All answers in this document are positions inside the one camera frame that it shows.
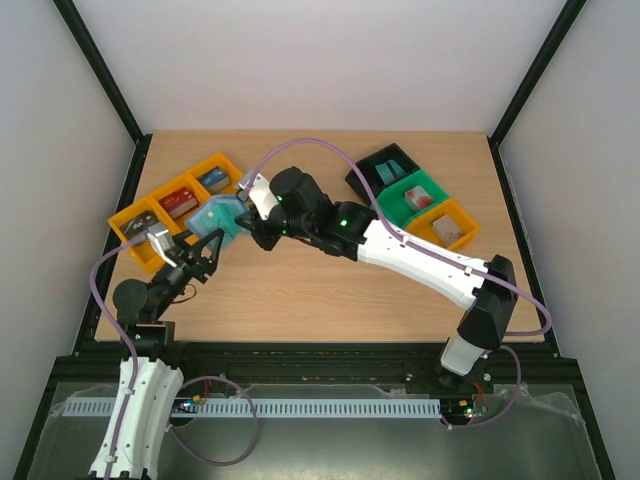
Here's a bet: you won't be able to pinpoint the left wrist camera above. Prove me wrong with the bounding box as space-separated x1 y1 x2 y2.
146 223 177 268

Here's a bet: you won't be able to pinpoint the black frame post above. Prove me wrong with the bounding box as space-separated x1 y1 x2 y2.
488 0 587 146
52 0 151 146

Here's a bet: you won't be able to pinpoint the orange storage bin right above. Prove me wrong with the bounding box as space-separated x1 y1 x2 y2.
405 199 480 251

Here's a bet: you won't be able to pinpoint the red cards stack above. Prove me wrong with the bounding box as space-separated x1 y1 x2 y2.
159 187 198 219

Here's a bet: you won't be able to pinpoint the blue cards stack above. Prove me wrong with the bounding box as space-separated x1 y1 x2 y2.
197 167 230 194

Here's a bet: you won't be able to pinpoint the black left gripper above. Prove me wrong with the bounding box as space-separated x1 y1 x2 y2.
153 221 224 319

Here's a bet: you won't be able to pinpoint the black VIP cards stack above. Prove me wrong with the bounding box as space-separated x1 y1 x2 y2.
122 210 159 240

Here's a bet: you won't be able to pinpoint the black frame post left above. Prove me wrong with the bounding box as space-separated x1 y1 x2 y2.
52 0 151 146

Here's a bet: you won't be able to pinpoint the orange triple bin left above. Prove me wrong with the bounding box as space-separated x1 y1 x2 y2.
108 153 244 241

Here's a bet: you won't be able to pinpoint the black frame post right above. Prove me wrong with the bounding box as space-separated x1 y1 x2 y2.
488 0 587 146

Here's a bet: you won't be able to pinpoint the red white april cards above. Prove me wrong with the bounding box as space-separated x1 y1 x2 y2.
404 185 434 212

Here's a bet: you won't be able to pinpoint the green storage bin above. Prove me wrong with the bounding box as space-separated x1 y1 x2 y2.
377 170 449 227

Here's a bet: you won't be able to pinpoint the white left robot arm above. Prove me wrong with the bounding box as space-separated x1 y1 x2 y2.
88 224 224 479

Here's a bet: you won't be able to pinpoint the black storage bin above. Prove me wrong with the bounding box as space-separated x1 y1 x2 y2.
356 143 420 197

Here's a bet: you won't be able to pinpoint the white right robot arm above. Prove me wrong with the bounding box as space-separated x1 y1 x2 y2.
238 167 518 392

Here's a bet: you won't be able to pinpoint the white slotted cable duct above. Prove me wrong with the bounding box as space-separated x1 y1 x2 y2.
64 394 442 419

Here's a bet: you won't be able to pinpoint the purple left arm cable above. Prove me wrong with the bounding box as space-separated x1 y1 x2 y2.
89 234 161 480

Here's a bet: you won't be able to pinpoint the teal cards in black bin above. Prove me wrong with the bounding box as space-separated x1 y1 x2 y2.
375 160 405 185

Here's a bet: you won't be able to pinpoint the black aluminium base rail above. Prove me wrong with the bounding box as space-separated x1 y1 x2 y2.
54 340 576 391

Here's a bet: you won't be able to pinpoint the blue card holder wallet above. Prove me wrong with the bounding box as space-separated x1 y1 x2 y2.
185 194 249 252

